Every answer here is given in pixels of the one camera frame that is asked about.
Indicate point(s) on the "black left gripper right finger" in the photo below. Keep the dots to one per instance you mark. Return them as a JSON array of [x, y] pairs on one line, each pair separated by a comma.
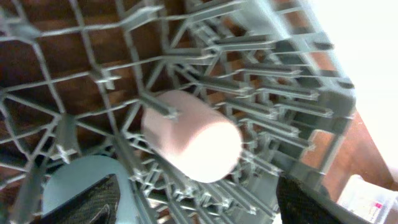
[[298, 207]]

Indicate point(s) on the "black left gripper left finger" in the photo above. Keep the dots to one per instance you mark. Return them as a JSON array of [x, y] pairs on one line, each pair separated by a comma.
[[97, 204]]

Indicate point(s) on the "pink plastic cup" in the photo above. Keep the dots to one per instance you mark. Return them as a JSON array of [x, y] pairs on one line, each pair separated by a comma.
[[202, 143]]

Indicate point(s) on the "grey plastic dishwasher rack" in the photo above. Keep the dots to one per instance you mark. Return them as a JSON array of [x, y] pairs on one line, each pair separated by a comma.
[[76, 77]]

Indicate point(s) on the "light blue plastic cup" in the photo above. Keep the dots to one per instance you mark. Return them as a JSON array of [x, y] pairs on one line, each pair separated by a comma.
[[71, 179]]

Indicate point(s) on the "clear plastic bin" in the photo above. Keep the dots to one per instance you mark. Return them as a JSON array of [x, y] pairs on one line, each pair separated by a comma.
[[371, 202]]

